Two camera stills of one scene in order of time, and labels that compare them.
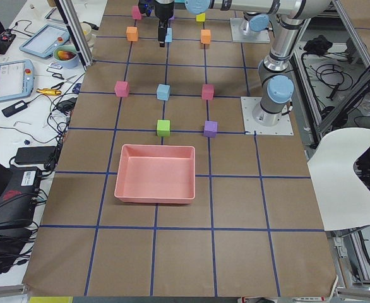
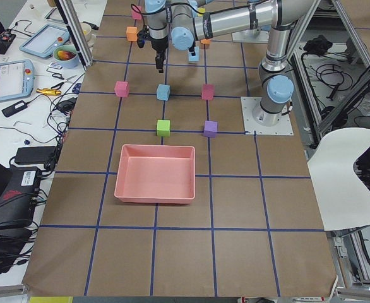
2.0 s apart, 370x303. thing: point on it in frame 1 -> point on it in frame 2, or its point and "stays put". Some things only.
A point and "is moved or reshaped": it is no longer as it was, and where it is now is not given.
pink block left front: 122,88 stays put
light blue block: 163,92 stays put
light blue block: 168,37 is moved or reshaped
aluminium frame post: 77,31 stays put
